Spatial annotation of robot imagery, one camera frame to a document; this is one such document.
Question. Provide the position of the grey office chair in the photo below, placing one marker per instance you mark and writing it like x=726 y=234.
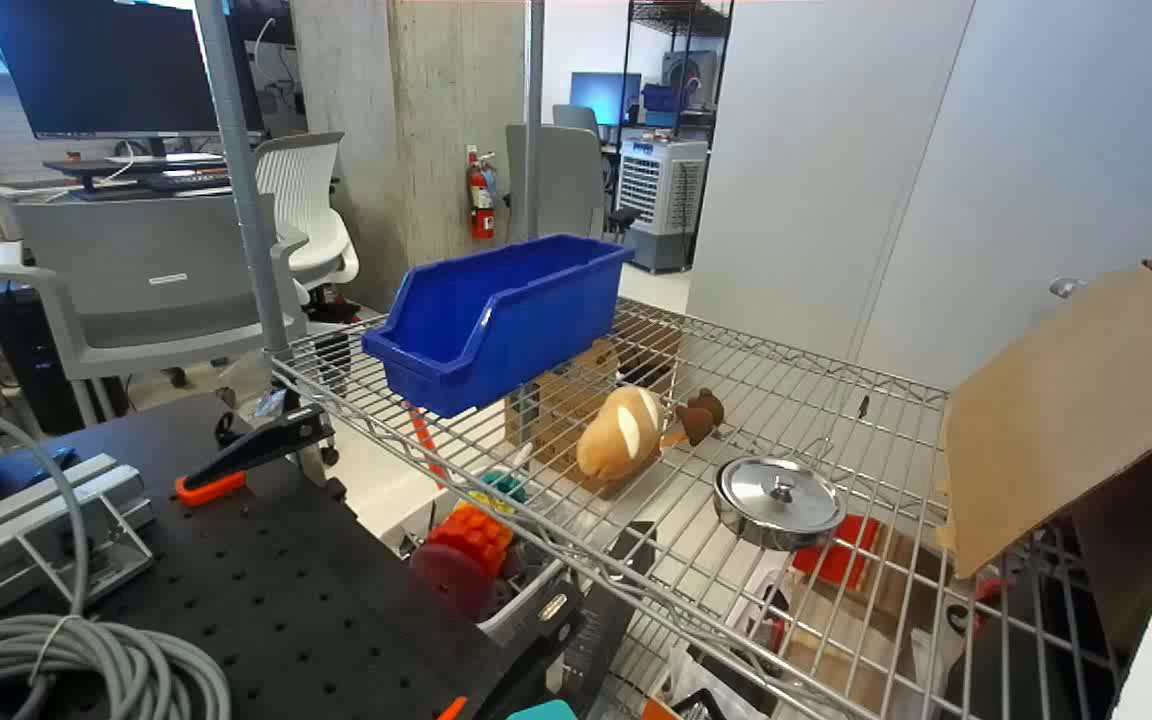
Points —
x=134 y=287

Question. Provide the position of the red object under shelf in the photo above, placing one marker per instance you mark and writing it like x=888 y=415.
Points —
x=842 y=561

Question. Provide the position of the blue plastic storage bin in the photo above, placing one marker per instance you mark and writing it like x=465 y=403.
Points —
x=465 y=334

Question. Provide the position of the black orange bar clamp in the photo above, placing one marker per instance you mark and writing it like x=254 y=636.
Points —
x=231 y=468

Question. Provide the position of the grey metal shelf pole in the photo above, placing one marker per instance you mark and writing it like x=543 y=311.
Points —
x=250 y=207

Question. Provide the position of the white mesh office chair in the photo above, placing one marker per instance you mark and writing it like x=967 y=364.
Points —
x=323 y=259

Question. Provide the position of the white portable air cooler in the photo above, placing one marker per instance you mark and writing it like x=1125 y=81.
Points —
x=662 y=184

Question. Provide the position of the orange red round toy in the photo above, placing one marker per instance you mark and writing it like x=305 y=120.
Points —
x=462 y=559

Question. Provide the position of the grey aluminium extrusion rail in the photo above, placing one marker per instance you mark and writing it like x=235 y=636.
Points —
x=37 y=549

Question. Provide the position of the tan bread plush toy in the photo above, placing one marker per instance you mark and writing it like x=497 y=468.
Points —
x=622 y=442

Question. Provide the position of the black computer monitor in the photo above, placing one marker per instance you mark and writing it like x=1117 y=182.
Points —
x=106 y=66

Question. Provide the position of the small brown plush toy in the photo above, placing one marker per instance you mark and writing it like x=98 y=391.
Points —
x=703 y=416

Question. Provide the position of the red fire extinguisher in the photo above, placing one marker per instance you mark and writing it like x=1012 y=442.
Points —
x=481 y=199

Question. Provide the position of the silver wire shelf rack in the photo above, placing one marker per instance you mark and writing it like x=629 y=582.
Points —
x=912 y=642

